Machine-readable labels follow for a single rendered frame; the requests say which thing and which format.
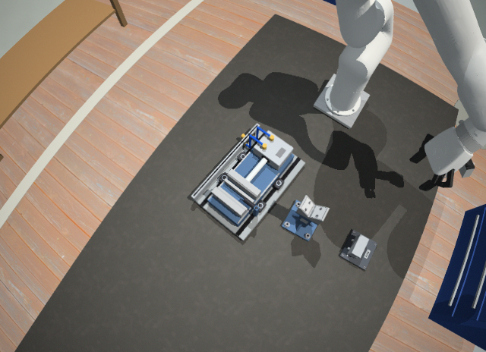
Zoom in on white flat bar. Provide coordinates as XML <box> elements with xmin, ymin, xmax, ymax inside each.
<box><xmin>224</xmin><ymin>179</ymin><xmax>254</xmax><ymax>203</ymax></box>

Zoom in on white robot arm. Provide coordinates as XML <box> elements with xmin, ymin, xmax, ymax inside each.
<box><xmin>325</xmin><ymin>0</ymin><xmax>486</xmax><ymax>152</ymax></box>

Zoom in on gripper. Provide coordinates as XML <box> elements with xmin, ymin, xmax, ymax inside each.
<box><xmin>409</xmin><ymin>127</ymin><xmax>473</xmax><ymax>191</ymax></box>

